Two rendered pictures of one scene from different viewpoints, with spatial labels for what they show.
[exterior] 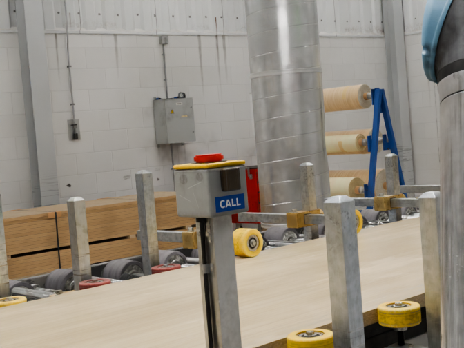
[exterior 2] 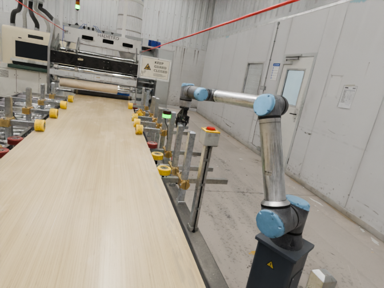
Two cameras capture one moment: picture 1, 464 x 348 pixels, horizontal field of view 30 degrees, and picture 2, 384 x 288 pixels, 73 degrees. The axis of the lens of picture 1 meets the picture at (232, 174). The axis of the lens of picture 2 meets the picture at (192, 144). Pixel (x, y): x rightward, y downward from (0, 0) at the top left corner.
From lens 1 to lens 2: 1.36 m
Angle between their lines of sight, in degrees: 66
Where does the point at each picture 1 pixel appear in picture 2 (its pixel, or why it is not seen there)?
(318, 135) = not seen: outside the picture
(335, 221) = (192, 138)
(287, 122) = not seen: outside the picture
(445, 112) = (271, 126)
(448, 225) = (273, 150)
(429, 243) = (179, 138)
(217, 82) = not seen: outside the picture
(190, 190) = (211, 139)
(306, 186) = (30, 96)
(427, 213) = (180, 130)
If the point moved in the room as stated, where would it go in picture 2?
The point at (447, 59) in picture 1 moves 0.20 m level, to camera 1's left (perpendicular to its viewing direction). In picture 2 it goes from (272, 114) to (264, 116)
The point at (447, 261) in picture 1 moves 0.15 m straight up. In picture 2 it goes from (274, 158) to (281, 129)
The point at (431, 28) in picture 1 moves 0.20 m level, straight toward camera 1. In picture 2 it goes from (272, 107) to (313, 116)
